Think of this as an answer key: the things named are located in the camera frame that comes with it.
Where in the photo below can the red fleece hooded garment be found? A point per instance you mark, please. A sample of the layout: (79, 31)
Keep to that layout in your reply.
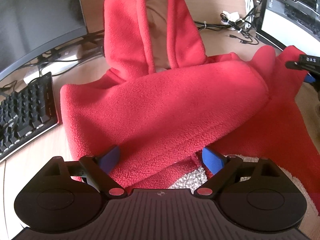
(162, 105)

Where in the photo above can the white glass-sided computer case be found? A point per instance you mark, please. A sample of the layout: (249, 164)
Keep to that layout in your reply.
(287, 22)

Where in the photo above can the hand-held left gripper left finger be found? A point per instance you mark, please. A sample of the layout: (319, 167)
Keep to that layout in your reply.
(110, 158)

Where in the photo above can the crumpled white paper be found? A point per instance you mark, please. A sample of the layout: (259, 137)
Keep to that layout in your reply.
(231, 16)

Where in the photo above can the black keyboard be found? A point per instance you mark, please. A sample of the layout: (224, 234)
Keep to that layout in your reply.
(25, 110)

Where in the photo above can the white power strip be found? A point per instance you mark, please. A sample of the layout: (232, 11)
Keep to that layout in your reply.
(60, 65)

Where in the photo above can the black curved monitor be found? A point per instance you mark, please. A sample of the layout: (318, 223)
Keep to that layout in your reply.
(37, 17)

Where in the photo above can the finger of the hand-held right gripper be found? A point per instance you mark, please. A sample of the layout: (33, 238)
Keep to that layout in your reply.
(310, 79)
(305, 63)

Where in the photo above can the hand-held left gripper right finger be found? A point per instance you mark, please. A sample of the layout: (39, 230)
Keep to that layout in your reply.
(212, 161)

